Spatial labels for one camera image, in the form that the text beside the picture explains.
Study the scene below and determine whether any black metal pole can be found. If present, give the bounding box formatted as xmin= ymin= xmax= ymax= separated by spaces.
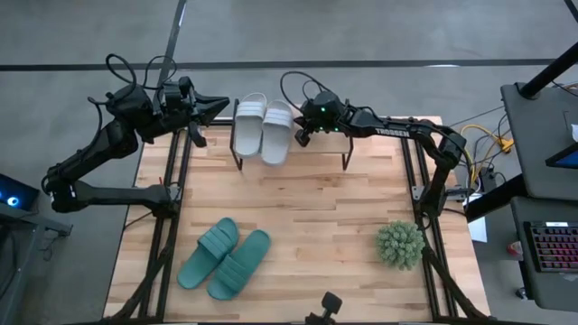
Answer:
xmin=517 ymin=41 xmax=578 ymax=100

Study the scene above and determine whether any white paper sheet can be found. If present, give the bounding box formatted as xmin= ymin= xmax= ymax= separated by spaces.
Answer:
xmin=467 ymin=215 xmax=489 ymax=245

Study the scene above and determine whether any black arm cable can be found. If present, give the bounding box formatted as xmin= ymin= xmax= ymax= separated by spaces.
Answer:
xmin=278 ymin=70 xmax=333 ymax=106
xmin=88 ymin=52 xmax=178 ymax=118

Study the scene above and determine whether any yellow cable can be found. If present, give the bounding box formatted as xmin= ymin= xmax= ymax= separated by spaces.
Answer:
xmin=459 ymin=123 xmax=516 ymax=157

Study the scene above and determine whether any black computer with blue light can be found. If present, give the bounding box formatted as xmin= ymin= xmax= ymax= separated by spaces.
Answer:
xmin=0 ymin=172 xmax=41 ymax=212

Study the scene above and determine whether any grey desk top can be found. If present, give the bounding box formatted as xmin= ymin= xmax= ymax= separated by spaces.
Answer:
xmin=499 ymin=81 xmax=578 ymax=202
xmin=509 ymin=196 xmax=578 ymax=313

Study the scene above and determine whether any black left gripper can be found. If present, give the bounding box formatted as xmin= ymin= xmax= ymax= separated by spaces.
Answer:
xmin=155 ymin=88 xmax=231 ymax=149

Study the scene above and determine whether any green rubber slide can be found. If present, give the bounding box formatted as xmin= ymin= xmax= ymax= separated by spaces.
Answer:
xmin=206 ymin=228 xmax=273 ymax=302
xmin=176 ymin=217 xmax=241 ymax=291

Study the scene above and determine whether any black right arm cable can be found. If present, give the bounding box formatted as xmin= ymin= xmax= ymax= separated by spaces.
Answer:
xmin=278 ymin=70 xmax=333 ymax=106

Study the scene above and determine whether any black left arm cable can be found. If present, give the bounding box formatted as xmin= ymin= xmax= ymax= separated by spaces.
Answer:
xmin=88 ymin=52 xmax=178 ymax=118

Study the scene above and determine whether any backlit black keyboard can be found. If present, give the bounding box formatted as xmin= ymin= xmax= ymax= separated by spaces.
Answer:
xmin=522 ymin=219 xmax=578 ymax=274

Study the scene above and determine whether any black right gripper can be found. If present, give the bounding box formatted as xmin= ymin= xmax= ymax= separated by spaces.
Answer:
xmin=293 ymin=89 xmax=350 ymax=149

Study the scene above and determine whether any black aluminium table frame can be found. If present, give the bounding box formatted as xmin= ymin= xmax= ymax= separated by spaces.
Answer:
xmin=101 ymin=115 xmax=496 ymax=325

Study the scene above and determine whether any green artificial plant ball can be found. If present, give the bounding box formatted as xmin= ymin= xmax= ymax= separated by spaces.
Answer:
xmin=375 ymin=219 xmax=427 ymax=273

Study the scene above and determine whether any light grey rubber slide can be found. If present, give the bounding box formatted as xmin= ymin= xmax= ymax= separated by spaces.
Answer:
xmin=260 ymin=99 xmax=295 ymax=167
xmin=233 ymin=92 xmax=268 ymax=160

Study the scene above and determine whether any grey metal stand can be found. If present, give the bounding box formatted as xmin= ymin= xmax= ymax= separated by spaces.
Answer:
xmin=0 ymin=201 xmax=74 ymax=325

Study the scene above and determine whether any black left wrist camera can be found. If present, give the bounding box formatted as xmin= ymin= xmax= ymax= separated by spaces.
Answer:
xmin=176 ymin=75 xmax=196 ymax=95

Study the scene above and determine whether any black monitor with blue screen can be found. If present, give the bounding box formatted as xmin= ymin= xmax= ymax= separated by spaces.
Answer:
xmin=545 ymin=142 xmax=578 ymax=171

